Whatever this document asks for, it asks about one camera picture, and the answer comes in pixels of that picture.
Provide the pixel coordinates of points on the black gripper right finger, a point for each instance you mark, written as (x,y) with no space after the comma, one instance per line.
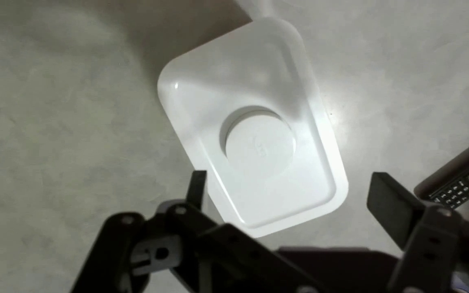
(436,245)

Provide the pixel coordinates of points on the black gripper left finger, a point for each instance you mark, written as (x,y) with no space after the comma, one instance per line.
(208,261)

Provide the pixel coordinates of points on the white container lid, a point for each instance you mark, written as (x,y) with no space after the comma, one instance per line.
(257,147)

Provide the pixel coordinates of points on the black remote control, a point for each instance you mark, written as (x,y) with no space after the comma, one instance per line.
(464,188)

